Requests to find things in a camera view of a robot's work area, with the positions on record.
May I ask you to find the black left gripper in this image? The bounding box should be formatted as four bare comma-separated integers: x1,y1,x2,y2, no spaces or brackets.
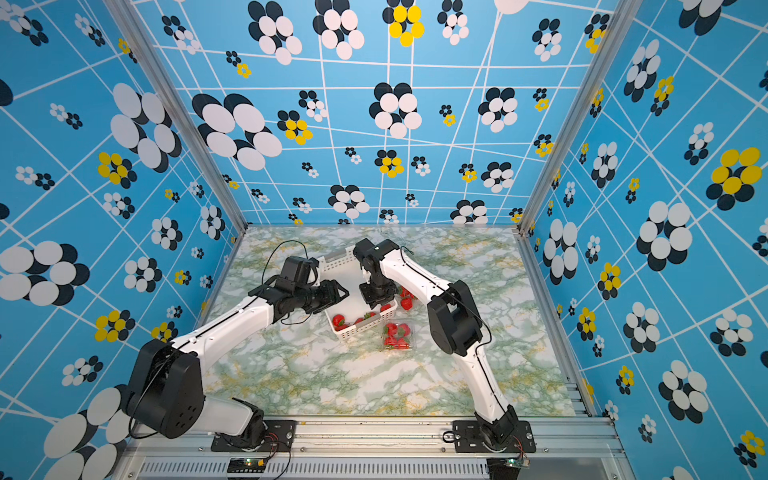
296,277,352,313

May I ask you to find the white perforated plastic basket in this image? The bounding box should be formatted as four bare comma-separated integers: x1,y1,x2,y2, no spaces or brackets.
318,246,398,342

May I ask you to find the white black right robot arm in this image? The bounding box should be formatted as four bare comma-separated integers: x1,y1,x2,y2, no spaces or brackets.
353,238,518,451

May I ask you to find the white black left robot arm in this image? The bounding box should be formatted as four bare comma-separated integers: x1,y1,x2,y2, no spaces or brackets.
120,280,350,450

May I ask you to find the small green circuit board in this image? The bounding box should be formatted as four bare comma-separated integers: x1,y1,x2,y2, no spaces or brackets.
227,458,267,474

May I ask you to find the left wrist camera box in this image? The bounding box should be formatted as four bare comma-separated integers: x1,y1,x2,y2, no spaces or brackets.
280,256,319,287

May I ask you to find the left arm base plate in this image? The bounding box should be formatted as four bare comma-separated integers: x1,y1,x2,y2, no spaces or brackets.
211,419,298,453

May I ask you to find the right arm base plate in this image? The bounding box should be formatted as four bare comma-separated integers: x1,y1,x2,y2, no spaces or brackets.
443,420,537,455

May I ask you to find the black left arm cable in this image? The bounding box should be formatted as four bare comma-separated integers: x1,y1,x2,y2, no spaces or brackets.
127,239,328,442

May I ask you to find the aluminium front rail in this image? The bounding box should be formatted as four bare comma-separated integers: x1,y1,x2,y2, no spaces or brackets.
114,416,636,479

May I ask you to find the aluminium corner post left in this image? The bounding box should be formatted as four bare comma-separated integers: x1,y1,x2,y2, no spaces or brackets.
104,1,247,235

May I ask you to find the aluminium corner post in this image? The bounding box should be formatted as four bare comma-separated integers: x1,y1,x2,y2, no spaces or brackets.
519,0,643,238
104,1,247,235

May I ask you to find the aluminium corner post right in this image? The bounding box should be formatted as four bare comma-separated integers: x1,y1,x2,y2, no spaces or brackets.
519,0,643,238

